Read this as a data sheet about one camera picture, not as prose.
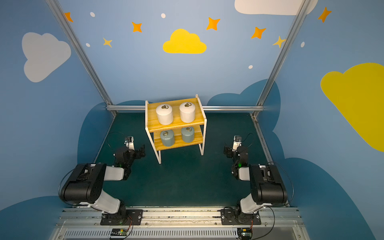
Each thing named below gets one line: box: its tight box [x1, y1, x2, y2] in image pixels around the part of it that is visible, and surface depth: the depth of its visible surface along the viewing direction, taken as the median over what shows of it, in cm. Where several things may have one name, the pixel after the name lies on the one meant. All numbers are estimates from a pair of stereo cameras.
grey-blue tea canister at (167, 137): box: [160, 130, 175, 147], surface depth 81 cm
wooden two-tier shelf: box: [145, 94, 207, 164], surface depth 74 cm
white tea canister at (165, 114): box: [156, 104, 174, 126], surface depth 68 cm
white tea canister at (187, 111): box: [179, 102, 196, 123], surface depth 69 cm
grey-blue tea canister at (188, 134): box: [181, 126, 195, 143], surface depth 83 cm
